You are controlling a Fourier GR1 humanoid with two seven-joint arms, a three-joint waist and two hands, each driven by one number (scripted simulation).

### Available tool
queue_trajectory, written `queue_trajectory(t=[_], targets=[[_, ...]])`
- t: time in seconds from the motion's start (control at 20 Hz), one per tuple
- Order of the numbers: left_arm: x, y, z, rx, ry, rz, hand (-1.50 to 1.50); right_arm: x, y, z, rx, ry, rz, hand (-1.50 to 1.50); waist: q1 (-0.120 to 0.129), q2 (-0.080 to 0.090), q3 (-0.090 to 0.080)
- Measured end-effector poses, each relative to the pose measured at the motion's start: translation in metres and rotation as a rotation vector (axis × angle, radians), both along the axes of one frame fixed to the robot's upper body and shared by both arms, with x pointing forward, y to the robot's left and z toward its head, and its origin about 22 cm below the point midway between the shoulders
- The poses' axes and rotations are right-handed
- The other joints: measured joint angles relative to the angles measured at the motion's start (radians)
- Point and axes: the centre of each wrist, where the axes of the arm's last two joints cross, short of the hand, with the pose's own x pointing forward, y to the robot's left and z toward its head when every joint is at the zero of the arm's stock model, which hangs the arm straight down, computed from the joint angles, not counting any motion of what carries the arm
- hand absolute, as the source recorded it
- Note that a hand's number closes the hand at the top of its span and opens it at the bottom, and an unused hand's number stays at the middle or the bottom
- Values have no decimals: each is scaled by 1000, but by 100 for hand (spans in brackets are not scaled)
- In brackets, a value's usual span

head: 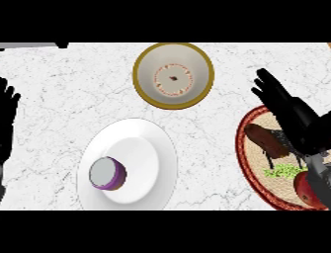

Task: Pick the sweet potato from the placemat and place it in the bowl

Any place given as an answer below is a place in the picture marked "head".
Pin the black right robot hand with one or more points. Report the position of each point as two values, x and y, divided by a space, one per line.
299 115

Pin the brown sweet potato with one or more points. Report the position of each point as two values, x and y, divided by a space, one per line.
266 139

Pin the round red-rimmed woven placemat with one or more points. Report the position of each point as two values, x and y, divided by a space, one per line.
269 178

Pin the gold-rimmed grey bowl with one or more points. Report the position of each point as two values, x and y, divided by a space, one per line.
173 75

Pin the red apple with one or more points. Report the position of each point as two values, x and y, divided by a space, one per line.
306 191

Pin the grey appliance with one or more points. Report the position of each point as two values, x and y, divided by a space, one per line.
27 45

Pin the white oval plate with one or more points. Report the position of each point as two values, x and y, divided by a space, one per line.
129 164

